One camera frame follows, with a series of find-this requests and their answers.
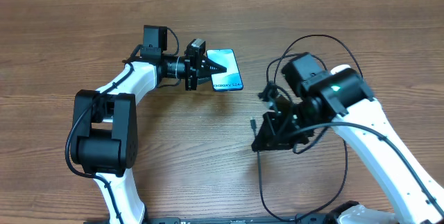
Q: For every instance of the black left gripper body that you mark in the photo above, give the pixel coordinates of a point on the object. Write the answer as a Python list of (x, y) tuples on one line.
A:
[(190, 72)]

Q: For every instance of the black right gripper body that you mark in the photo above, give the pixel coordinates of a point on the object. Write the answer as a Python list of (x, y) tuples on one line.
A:
[(291, 118)]

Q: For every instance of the blue Galaxy smartphone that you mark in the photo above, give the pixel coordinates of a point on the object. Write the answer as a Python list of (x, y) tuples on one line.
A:
[(230, 80)]

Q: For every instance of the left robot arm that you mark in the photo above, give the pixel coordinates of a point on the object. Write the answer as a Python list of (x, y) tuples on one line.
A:
[(103, 141)]

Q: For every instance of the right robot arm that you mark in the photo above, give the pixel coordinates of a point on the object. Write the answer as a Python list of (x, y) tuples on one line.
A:
[(340, 99)]

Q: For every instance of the white power strip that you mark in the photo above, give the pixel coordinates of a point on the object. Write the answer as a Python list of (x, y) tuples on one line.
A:
[(339, 68)]

